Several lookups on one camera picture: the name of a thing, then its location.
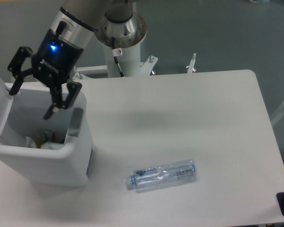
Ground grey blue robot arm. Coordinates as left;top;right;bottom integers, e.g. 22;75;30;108
8;0;133;120

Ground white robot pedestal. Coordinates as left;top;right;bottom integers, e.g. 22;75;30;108
73;12;158;79

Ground trash inside the can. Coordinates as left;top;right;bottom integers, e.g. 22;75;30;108
25;130;64;149

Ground clear plastic wrapper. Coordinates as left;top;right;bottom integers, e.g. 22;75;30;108
41;142;64;150

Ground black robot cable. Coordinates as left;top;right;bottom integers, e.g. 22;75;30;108
111;36;126;78

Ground clear plastic bottle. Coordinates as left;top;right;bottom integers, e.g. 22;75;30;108
125;159;197;192

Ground white trash can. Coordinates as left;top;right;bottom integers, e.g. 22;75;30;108
0;78;95;187

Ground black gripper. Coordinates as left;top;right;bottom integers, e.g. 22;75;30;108
7;20;85;120

